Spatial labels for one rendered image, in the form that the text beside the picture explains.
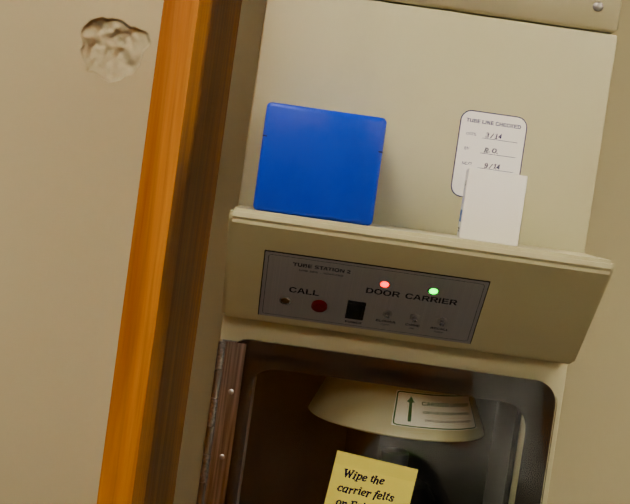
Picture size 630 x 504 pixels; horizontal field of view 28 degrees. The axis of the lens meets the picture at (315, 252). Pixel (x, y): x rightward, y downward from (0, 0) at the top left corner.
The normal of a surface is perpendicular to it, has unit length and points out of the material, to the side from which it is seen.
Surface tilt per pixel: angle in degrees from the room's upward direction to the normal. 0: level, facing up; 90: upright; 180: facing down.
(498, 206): 90
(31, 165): 90
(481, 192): 90
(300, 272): 135
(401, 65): 90
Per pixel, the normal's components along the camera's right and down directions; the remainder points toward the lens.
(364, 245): -0.10, 0.73
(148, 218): 0.00, 0.05
